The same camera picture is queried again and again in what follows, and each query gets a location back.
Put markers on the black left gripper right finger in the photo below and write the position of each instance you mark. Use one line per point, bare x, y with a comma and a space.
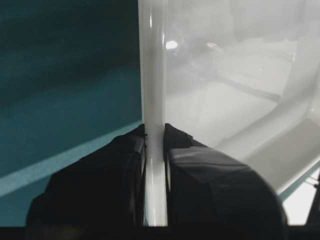
208, 186

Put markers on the black stand frame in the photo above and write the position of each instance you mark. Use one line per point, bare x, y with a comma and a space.
314, 213

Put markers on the white plastic case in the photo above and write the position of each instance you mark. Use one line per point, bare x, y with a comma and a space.
240, 76

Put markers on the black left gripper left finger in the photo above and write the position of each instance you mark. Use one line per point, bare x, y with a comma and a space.
102, 188

